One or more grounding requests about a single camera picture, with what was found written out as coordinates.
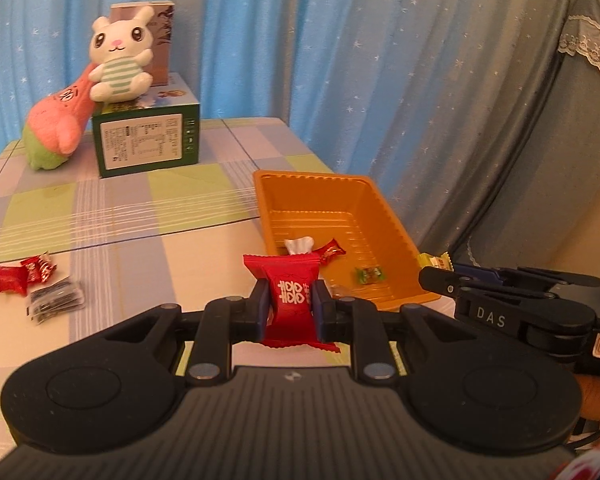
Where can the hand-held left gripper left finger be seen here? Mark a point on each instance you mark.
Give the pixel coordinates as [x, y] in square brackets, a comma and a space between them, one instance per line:
[265, 305]

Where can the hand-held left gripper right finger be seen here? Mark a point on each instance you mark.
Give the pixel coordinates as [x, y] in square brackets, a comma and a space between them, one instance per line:
[320, 310]

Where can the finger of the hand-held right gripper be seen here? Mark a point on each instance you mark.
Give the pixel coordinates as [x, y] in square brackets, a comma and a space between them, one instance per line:
[440, 282]
[480, 271]

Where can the yellow white candy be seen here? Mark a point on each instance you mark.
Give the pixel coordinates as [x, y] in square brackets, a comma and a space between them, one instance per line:
[437, 261]

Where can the large red snack packet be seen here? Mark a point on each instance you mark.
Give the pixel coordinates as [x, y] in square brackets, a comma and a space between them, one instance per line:
[290, 300]

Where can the small red candy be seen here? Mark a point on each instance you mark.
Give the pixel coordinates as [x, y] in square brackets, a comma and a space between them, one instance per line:
[330, 251]

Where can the green candy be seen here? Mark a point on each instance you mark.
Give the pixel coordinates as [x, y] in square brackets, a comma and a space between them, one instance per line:
[370, 274]

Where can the white snack packet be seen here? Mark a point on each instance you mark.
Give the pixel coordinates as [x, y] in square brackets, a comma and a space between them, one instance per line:
[298, 245]

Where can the orange plastic tray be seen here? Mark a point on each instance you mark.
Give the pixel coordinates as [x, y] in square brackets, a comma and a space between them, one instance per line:
[320, 205]

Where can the pile of snack packets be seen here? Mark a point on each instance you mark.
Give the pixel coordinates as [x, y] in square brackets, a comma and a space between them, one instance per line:
[55, 300]

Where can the red white printed cloth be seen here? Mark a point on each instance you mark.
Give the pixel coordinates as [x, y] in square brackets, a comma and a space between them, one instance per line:
[590, 467]

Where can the grey lace chair cover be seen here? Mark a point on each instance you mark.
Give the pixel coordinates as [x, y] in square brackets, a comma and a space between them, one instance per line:
[580, 135]

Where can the green cardboard box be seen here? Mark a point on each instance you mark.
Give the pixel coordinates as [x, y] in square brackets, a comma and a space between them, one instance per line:
[145, 140]

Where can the tall printed cardboard box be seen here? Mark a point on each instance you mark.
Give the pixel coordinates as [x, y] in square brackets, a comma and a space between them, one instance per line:
[162, 55]

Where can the star print curtain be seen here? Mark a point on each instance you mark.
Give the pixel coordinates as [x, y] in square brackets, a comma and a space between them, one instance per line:
[330, 35]

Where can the pink green plush toy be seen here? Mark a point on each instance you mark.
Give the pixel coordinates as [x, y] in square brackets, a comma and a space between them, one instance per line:
[55, 120]

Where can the white rabbit plush toy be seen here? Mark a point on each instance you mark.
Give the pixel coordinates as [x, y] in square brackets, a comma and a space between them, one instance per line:
[115, 40]

